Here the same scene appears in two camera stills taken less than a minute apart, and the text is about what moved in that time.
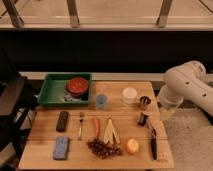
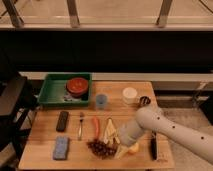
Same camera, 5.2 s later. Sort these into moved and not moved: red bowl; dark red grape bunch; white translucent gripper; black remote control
Moved: white translucent gripper
Not moved: red bowl; dark red grape bunch; black remote control
